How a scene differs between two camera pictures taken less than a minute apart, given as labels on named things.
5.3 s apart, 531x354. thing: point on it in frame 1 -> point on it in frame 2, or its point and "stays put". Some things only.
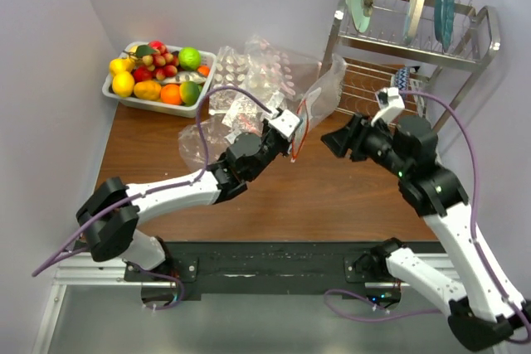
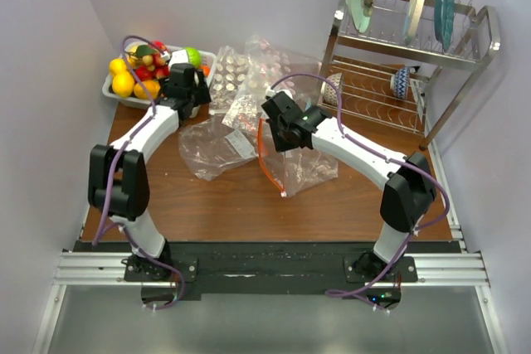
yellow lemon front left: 123,84 stays put
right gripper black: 353,137 -> 280,145
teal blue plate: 445,8 stays put
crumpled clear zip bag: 215,133 stays put
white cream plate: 417,2 stays put
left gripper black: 285,147 -> 201,93
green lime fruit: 189,58 stays put
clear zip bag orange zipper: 321,101 -> 295,171
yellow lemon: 148,90 stays put
